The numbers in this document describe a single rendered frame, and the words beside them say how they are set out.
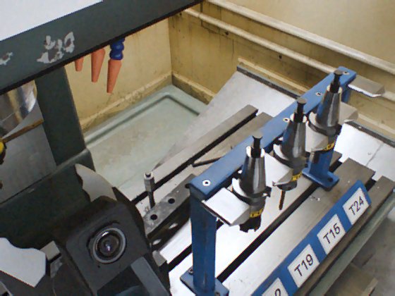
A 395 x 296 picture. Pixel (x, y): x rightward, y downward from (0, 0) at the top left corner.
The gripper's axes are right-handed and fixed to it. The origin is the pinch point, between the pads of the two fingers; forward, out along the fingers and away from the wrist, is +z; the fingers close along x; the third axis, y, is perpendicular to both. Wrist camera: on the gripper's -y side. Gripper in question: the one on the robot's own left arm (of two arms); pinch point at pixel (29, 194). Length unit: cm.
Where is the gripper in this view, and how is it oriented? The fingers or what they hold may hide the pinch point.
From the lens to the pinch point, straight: 40.3
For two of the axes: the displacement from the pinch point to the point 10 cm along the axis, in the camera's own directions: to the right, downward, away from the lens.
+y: 0.0, 7.1, 7.0
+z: -7.1, -4.9, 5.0
